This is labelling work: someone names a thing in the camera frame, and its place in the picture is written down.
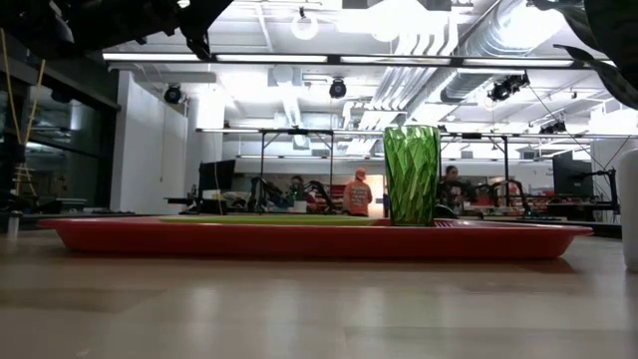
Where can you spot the red plastic tray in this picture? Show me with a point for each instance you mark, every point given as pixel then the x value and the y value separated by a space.
pixel 299 242

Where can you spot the black background station frame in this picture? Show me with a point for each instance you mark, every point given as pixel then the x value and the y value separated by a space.
pixel 262 164
pixel 505 169

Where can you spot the green faceted plastic cup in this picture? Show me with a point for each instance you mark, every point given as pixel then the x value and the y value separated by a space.
pixel 411 179

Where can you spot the black background robot arm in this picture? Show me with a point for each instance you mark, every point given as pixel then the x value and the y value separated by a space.
pixel 508 192
pixel 323 194
pixel 266 194

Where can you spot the person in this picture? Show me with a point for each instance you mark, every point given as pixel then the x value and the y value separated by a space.
pixel 451 187
pixel 357 197
pixel 299 192

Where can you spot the silver ventilation duct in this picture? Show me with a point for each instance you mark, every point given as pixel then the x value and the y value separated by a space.
pixel 498 50

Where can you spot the black aluminium table frame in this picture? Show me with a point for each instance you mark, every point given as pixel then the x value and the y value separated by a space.
pixel 334 60

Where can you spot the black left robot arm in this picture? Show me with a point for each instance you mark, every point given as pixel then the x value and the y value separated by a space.
pixel 90 22

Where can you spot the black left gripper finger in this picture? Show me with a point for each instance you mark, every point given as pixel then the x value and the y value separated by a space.
pixel 200 44

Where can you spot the white plant pot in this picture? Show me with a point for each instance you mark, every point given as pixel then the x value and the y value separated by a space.
pixel 629 209

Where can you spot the black computer monitor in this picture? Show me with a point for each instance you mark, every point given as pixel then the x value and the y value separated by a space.
pixel 217 175
pixel 570 177

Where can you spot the black ceiling spotlight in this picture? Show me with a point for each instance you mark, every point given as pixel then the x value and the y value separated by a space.
pixel 508 87
pixel 337 89
pixel 172 94

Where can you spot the teal artificial plant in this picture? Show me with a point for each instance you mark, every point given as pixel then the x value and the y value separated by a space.
pixel 615 30

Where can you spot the lime green round plate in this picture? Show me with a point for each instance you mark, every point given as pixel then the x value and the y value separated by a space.
pixel 269 220

